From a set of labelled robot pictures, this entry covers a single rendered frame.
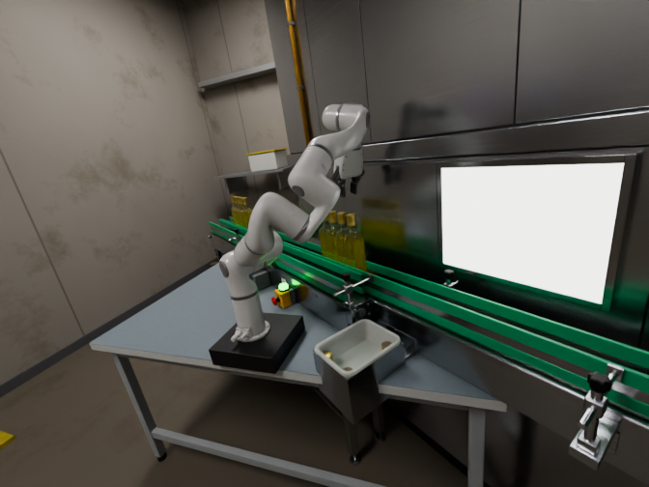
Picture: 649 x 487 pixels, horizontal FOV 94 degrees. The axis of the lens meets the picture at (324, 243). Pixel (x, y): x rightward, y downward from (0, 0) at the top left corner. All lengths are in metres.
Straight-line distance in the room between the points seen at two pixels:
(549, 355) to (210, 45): 4.86
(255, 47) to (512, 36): 3.96
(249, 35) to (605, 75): 4.23
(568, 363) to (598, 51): 0.62
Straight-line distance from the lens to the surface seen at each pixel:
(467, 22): 1.00
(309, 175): 0.78
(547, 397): 0.87
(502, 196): 0.92
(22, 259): 3.36
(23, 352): 3.45
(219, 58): 4.93
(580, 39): 0.89
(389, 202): 1.14
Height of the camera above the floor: 1.42
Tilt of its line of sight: 18 degrees down
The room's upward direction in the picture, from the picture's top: 8 degrees counter-clockwise
